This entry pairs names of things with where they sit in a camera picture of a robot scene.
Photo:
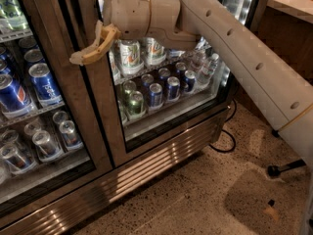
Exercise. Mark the left blue pepsi can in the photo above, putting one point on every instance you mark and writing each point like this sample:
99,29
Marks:
14,98

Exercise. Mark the silver can bottom left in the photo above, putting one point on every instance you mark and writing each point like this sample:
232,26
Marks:
48,148

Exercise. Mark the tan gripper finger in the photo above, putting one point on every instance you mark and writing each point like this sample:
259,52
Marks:
105,36

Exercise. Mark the front 7up can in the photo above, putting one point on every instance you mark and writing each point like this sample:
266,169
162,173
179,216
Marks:
130,56

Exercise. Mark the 7up can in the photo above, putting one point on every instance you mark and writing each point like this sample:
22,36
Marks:
154,52
130,56

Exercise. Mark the stainless fridge base grille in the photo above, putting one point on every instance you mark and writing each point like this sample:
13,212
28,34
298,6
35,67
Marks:
93,197

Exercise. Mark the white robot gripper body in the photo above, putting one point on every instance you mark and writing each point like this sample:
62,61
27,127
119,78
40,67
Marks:
127,11

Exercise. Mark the blue can lower shelf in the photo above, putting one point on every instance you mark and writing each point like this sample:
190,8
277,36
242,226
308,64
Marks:
155,96

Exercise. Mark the green can lower shelf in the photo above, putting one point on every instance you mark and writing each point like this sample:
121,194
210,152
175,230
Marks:
135,105

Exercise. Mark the blue pepsi can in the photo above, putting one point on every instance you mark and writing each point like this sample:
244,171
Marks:
46,89
14,98

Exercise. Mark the black office chair base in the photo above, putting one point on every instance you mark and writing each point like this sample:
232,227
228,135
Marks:
281,160

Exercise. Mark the front blue pepsi can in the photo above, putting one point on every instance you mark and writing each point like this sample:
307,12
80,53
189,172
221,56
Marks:
46,89

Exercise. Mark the clear water bottle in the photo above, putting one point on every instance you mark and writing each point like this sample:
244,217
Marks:
207,70

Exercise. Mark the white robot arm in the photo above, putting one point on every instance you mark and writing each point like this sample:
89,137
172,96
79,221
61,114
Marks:
282,95

